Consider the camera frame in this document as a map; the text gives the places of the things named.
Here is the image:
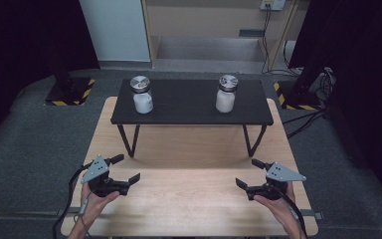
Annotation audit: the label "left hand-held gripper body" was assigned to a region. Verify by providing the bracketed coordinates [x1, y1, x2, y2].
[81, 153, 131, 198]

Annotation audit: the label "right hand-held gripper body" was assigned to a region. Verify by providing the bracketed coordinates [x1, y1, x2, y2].
[246, 161, 307, 201]

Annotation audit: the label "white jar with silver lid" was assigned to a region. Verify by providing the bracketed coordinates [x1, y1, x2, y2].
[215, 74, 239, 114]
[129, 75, 154, 115]

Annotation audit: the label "black rack with metal legs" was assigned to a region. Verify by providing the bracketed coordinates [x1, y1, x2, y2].
[109, 78, 275, 158]

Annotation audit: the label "person's left hand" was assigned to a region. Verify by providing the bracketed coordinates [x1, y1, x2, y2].
[80, 182, 121, 219]

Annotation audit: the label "person's right hand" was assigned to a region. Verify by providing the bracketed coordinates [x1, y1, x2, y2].
[253, 181, 300, 223]

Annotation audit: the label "black stand base striped edge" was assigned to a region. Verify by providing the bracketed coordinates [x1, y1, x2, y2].
[44, 77, 96, 108]
[273, 80, 326, 112]

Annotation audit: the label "white panel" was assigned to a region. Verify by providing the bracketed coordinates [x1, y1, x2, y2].
[78, 0, 152, 64]

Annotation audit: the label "dark curtain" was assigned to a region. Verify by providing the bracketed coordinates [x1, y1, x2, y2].
[287, 0, 382, 211]
[0, 0, 100, 152]

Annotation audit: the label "wooden cabinet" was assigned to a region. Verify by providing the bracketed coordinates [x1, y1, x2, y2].
[141, 0, 309, 73]

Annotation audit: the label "black coiled gripper cable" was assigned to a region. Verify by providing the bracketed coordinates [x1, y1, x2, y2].
[52, 161, 95, 239]

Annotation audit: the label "thin grey cable with plug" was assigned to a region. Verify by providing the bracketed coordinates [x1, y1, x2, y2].
[74, 195, 93, 239]

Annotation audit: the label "black floor cables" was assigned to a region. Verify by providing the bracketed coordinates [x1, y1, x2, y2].
[282, 108, 330, 139]

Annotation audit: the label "bundle of black cables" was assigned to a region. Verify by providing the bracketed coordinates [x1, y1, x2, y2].
[309, 67, 338, 108]

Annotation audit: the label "black socket cable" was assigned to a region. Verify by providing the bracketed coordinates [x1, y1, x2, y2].
[261, 4, 274, 75]

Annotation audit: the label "white wall socket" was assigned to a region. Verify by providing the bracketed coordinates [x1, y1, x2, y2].
[260, 0, 287, 11]

